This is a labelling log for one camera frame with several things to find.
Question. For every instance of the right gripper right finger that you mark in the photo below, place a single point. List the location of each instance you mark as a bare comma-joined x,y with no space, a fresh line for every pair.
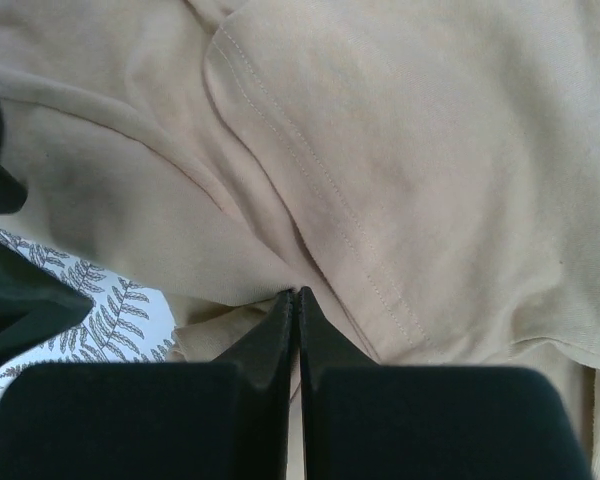
362,420

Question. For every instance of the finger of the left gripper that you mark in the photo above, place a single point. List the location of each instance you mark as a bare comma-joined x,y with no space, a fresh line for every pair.
34,305

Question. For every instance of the floral table cloth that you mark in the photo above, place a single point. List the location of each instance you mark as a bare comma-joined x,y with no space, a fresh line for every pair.
126,324

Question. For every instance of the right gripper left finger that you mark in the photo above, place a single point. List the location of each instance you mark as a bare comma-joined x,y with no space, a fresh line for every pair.
223,419

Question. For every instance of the tan t shirt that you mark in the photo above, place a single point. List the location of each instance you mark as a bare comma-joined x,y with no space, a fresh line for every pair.
430,169

